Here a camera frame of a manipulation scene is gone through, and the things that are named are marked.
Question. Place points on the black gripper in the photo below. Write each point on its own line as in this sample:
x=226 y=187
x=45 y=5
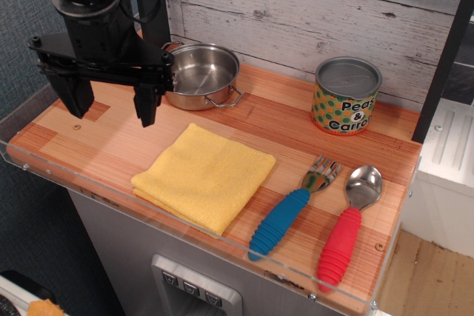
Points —
x=104 y=48

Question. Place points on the small stainless steel pot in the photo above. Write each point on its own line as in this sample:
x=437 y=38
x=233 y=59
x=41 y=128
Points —
x=204 y=76

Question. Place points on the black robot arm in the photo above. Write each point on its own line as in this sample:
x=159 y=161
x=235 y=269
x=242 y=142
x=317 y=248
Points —
x=91 y=8

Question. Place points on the yellow folded towel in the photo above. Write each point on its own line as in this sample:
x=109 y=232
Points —
x=204 y=178

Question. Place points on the grey toy fridge cabinet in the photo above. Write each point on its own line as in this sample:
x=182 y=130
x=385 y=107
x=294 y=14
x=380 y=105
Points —
x=159 y=265

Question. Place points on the orange object bottom left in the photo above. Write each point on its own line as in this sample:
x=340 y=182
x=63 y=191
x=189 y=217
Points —
x=44 y=308

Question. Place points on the peas and carrots tin can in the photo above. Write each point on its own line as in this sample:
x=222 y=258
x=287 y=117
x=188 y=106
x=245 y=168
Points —
x=345 y=93

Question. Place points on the white toy sink unit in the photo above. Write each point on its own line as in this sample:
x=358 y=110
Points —
x=439 y=206

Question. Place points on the black vertical post left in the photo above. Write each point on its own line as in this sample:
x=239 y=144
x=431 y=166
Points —
x=155 y=31

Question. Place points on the black vertical post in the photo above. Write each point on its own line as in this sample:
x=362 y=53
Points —
x=445 y=64
x=155 y=31

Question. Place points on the clear acrylic guard rail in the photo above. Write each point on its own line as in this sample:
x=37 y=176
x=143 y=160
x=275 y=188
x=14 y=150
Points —
x=102 y=151

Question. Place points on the fork with blue handle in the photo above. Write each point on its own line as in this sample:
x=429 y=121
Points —
x=274 y=226

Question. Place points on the spoon with red handle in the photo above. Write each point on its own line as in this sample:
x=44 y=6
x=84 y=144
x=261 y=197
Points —
x=363 y=189

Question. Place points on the black vertical post right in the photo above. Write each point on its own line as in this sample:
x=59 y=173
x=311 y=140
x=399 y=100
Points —
x=445 y=64

